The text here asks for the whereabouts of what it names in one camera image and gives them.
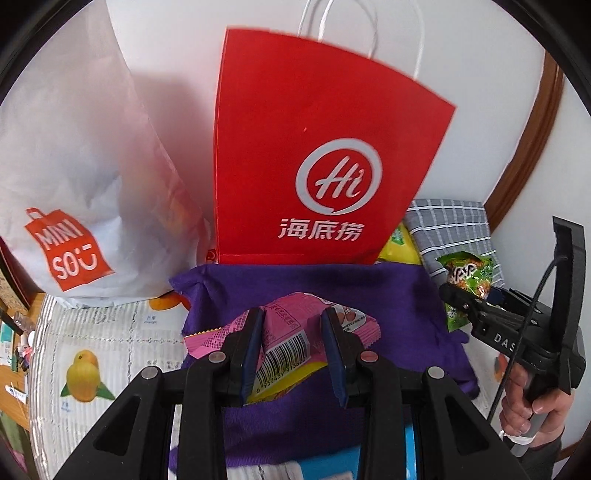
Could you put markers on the purple towel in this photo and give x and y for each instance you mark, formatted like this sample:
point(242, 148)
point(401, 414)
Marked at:
point(308, 421)

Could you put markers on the right hand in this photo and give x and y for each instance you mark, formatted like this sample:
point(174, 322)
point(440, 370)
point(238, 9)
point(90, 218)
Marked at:
point(516, 412)

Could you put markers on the red paper shopping bag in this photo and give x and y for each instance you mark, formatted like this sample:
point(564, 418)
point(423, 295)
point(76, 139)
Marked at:
point(318, 151)

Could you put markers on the brown wooden door frame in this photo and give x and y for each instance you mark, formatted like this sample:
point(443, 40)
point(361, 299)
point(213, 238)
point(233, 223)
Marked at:
point(531, 144)

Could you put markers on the white Miniso plastic bag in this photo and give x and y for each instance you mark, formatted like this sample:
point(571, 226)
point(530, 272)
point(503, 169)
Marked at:
point(92, 206)

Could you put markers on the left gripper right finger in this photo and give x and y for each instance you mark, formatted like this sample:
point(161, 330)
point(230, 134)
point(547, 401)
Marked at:
point(452, 438)

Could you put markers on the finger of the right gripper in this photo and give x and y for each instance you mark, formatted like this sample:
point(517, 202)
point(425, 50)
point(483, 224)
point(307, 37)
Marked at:
point(464, 307)
point(512, 302)

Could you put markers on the pink yellow snack packet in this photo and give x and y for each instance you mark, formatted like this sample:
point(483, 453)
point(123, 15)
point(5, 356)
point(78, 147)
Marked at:
point(267, 351)

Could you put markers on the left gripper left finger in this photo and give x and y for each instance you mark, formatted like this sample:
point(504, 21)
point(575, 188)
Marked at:
point(131, 440)

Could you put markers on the grey checked folded cloth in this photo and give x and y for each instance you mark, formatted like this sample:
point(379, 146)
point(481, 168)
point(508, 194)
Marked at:
point(444, 226)

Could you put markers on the green snack packet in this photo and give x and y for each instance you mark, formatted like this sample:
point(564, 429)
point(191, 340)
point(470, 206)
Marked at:
point(469, 272)

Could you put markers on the yellow bag behind towel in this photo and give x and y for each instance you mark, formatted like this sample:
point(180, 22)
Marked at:
point(400, 248)

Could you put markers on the fruit print tablecloth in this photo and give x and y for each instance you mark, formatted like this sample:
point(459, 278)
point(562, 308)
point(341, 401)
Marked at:
point(124, 339)

